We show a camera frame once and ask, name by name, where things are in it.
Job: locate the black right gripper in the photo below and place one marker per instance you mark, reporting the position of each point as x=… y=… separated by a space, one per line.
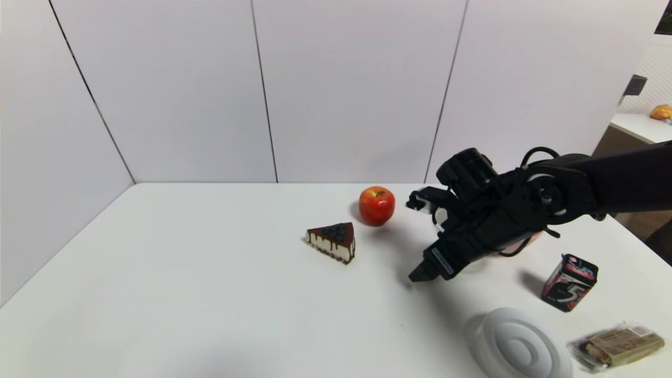
x=442 y=261

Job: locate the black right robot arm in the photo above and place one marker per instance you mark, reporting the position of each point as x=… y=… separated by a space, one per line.
x=609 y=181

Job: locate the orange round object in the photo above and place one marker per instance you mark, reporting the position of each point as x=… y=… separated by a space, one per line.
x=661 y=112

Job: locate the dark corner object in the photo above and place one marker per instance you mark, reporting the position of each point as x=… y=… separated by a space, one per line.
x=665 y=18

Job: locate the red apple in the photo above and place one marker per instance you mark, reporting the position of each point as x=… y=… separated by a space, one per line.
x=376 y=207

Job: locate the chocolate cake slice with blueberries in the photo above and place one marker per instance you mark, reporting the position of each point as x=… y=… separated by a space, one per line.
x=336 y=242

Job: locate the white round plastic lid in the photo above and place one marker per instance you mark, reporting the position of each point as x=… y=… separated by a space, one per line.
x=517 y=346

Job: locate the black and pink gum box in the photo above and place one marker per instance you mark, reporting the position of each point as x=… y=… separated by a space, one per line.
x=569 y=283

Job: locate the gold chocolate packet clear wrap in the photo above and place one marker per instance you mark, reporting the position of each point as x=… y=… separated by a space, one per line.
x=622 y=346

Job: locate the white side table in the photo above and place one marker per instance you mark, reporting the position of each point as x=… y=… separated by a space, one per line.
x=638 y=126

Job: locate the small black box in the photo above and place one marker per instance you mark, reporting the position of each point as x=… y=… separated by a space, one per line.
x=635 y=85

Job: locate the perforated pegboard panel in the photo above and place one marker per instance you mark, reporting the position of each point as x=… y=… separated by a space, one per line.
x=653 y=79

